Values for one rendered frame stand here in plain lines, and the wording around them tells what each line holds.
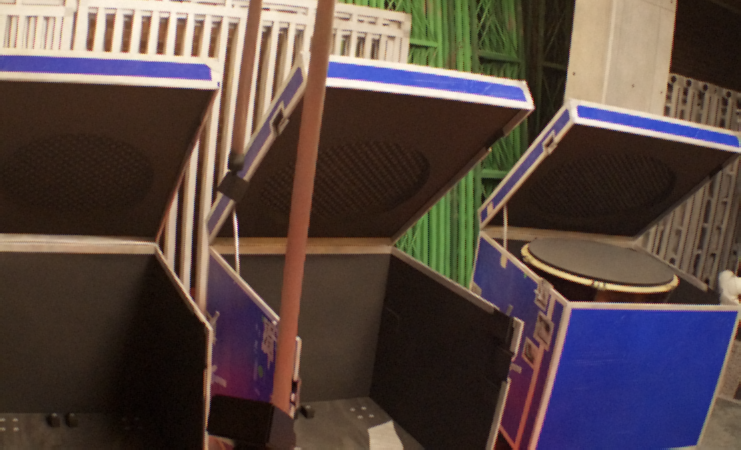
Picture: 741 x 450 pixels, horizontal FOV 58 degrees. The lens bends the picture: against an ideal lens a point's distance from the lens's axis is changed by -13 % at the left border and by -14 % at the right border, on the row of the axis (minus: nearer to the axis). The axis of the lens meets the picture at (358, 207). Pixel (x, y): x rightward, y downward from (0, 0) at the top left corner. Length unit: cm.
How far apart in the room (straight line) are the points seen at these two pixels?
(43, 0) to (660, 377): 349
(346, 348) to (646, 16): 268
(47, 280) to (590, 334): 226
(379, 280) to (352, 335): 29
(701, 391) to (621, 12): 222
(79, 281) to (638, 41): 341
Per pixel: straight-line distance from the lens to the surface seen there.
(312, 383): 360
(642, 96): 473
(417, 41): 543
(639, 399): 353
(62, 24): 382
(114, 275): 311
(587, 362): 327
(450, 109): 264
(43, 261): 307
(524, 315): 349
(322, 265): 338
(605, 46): 446
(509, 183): 378
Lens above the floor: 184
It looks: 12 degrees down
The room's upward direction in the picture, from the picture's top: 8 degrees clockwise
